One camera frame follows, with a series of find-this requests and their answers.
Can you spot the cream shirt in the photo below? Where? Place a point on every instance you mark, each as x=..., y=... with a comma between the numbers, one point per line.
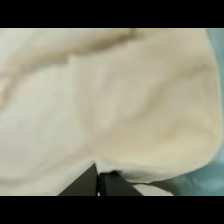
x=110, y=100

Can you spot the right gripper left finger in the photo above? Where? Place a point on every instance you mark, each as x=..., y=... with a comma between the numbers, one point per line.
x=85, y=185

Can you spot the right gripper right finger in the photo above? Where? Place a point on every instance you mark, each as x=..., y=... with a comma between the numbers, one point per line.
x=115, y=186

